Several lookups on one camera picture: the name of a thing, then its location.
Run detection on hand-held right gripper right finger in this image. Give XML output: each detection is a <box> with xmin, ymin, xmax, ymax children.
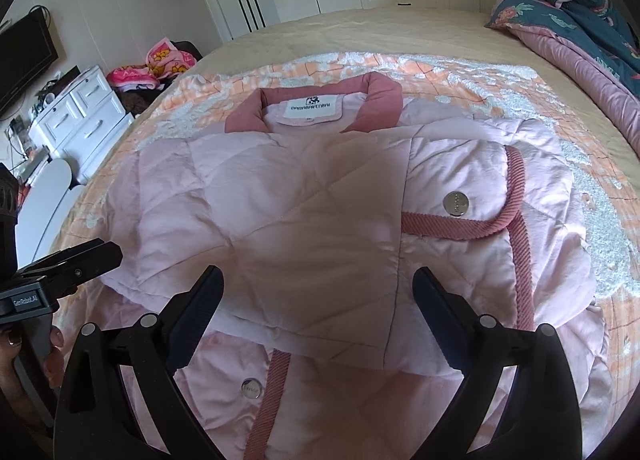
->
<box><xmin>411</xmin><ymin>266</ymin><xmax>583</xmax><ymax>460</ymax></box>

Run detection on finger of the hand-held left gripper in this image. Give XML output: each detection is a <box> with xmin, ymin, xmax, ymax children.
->
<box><xmin>17</xmin><ymin>239</ymin><xmax>108</xmax><ymax>277</ymax></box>
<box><xmin>47</xmin><ymin>243</ymin><xmax>123</xmax><ymax>297</ymax></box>

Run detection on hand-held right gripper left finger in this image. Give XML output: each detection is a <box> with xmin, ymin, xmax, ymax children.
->
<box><xmin>52</xmin><ymin>265</ymin><xmax>226</xmax><ymax>460</ymax></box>

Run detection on pink quilted jacket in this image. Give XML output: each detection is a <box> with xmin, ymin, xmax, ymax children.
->
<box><xmin>97</xmin><ymin>70</ymin><xmax>608</xmax><ymax>460</ymax></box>

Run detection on dark clothes pile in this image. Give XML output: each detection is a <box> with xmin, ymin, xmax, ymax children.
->
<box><xmin>120</xmin><ymin>87</ymin><xmax>166</xmax><ymax>115</ymax></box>

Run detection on person's left hand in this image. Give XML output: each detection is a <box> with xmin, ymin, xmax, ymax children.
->
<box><xmin>0</xmin><ymin>329</ymin><xmax>68</xmax><ymax>413</ymax></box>

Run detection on white oval table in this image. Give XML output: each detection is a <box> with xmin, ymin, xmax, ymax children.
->
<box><xmin>15</xmin><ymin>157</ymin><xmax>86</xmax><ymax>265</ymax></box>

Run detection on white drawer chest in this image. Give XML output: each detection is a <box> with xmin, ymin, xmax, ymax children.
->
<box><xmin>27</xmin><ymin>64</ymin><xmax>135</xmax><ymax>185</ymax></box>

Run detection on pink cartoon blanket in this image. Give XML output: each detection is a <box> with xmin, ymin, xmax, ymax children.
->
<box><xmin>106</xmin><ymin>38</ymin><xmax>197</xmax><ymax>89</ymax></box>

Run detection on orange plaid fleece blanket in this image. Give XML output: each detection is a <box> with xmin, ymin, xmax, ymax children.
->
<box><xmin>50</xmin><ymin>50</ymin><xmax>640</xmax><ymax>391</ymax></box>

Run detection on blue floral pink quilt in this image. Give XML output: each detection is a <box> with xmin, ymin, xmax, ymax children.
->
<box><xmin>484</xmin><ymin>0</ymin><xmax>640</xmax><ymax>151</ymax></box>

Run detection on bed with beige bedspread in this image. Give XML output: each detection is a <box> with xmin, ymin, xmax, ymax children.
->
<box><xmin>50</xmin><ymin>10</ymin><xmax>640</xmax><ymax>291</ymax></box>

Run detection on black wall television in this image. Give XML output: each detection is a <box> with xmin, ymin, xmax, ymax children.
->
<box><xmin>0</xmin><ymin>7</ymin><xmax>60</xmax><ymax>115</ymax></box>

